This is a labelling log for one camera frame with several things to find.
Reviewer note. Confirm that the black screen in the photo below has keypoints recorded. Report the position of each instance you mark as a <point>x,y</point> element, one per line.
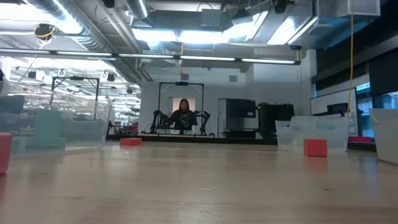
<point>241,109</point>

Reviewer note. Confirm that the rectangular metal air duct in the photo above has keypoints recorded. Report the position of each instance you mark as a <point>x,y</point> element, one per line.
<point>342,9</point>

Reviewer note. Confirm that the red chair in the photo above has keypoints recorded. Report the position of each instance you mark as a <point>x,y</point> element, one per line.
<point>133,128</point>

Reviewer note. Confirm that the whiteboard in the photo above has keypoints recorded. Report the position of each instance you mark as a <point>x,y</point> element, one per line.
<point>320,104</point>

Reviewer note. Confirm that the red cube block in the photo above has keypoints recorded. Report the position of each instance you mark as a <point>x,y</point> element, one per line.
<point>315,147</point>

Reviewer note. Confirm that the linear ceiling light bar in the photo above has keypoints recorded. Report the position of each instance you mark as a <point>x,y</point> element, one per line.
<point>205,58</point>

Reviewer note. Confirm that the clear plastic bin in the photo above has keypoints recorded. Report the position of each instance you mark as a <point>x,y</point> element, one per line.
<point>87,124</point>
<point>311,130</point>

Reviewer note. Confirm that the person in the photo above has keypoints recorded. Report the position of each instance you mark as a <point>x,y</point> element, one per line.
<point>183,119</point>

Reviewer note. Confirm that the white plastic bin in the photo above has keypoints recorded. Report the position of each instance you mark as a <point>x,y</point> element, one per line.
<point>387,137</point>

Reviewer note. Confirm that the grey wall vent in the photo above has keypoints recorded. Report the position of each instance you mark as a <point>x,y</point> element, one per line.
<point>233,78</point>
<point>185,77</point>

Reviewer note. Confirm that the teal cube block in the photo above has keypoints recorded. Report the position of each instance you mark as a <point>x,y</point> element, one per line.
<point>48,124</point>

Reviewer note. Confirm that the black background gantry frame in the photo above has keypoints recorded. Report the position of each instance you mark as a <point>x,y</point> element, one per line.
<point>76,78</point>
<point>192,83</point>

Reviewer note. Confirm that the black monitor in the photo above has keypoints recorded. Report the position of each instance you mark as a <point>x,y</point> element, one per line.
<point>337,109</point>

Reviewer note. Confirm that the teal rectangular block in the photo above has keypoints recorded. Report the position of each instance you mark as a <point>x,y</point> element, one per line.
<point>19,145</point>
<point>46,142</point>

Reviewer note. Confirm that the red low furniture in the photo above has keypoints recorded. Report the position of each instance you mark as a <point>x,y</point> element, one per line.
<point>360,139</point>

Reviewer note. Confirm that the black background robot arm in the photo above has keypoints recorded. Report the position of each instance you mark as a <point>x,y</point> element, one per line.
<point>157,119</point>
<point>203,119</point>

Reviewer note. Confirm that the background robot table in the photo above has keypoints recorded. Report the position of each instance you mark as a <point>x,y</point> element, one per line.
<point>217,140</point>

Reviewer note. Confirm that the red rectangular block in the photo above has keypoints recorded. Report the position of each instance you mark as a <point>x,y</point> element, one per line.
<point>4,152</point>
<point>130,141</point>

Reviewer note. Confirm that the black cabinet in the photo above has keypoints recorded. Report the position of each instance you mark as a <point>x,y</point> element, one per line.
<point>275,119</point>

